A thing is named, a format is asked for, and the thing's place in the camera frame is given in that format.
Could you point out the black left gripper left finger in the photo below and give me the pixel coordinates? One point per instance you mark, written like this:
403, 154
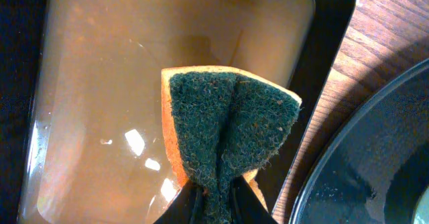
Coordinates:
186, 208

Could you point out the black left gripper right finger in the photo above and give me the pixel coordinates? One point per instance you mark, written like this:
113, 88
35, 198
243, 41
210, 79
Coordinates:
245, 206

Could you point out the orange green scrub sponge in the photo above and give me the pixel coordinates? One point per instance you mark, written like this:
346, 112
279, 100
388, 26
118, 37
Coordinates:
221, 123

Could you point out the mint plate with ketchup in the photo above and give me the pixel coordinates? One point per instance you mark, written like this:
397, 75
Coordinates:
421, 213

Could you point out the rectangular black water tray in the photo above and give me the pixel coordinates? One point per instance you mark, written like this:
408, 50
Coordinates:
96, 154

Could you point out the round black tray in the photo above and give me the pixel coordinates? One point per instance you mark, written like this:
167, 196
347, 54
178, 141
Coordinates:
375, 168

